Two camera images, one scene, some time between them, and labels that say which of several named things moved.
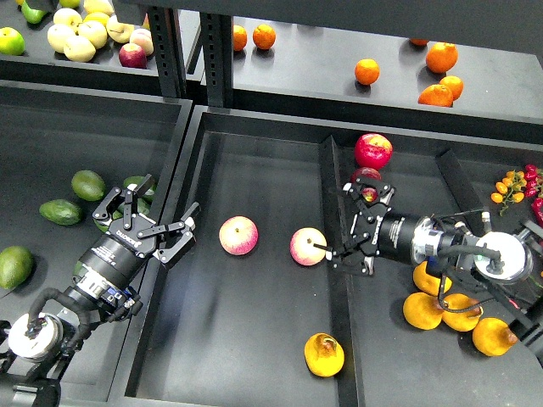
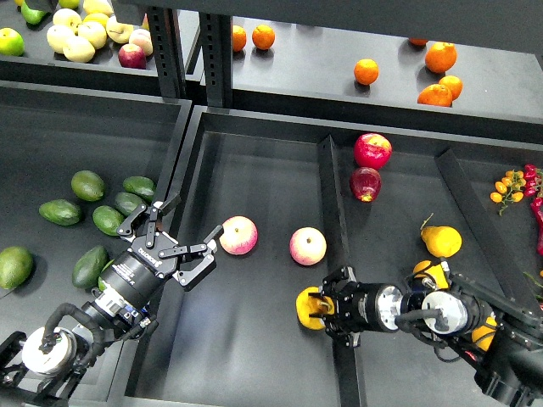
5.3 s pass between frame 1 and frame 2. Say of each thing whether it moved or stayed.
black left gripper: moved
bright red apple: stayed
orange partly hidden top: stayed
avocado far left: stayed
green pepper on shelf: stayed
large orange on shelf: stayed
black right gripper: moved
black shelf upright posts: stayed
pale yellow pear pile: stayed
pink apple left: stayed
